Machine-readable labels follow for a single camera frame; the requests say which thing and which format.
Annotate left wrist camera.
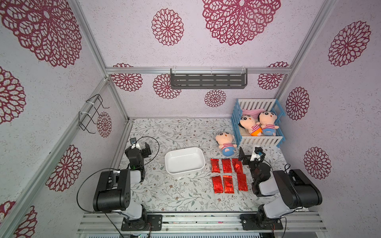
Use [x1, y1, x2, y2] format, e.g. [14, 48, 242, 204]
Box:
[130, 137, 141, 149]

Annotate blue white toy crib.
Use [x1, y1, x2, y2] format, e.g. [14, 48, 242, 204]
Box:
[231, 99, 285, 147]

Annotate plush doll blue shorts crib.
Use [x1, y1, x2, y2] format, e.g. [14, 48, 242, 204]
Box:
[258, 111, 279, 136]

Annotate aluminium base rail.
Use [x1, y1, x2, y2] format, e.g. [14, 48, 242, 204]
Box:
[76, 212, 327, 237]

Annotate red tea bag box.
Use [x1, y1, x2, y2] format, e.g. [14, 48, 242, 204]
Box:
[223, 175, 234, 194]

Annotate white plastic storage box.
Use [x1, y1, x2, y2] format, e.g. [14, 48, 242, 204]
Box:
[165, 147, 205, 177]

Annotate pink blanket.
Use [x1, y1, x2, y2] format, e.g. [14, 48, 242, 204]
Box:
[242, 109, 266, 118]

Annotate red tea bag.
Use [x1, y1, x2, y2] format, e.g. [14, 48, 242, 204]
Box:
[210, 159, 220, 173]
[211, 176, 224, 193]
[232, 158, 243, 174]
[237, 174, 248, 191]
[221, 159, 232, 174]

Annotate grey wall shelf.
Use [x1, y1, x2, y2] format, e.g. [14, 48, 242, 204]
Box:
[170, 68, 248, 90]

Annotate plush doll orange shorts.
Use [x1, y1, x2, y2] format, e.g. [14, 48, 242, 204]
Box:
[239, 115, 263, 136]

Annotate plush doll blue shorts table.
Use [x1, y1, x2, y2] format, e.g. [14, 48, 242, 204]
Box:
[215, 132, 238, 157]

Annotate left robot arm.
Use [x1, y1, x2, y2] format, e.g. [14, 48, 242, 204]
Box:
[93, 142, 163, 232]

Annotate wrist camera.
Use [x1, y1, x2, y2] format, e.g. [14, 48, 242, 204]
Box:
[130, 137, 141, 149]
[250, 147, 266, 162]

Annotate black wire wall rack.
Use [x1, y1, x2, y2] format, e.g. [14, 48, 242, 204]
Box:
[78, 94, 110, 134]

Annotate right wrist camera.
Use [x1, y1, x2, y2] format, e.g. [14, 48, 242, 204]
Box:
[250, 147, 266, 162]

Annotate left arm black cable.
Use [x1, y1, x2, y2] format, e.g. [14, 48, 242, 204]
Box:
[76, 168, 126, 238]

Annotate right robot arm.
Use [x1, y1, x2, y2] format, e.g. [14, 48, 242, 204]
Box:
[239, 147, 322, 232]

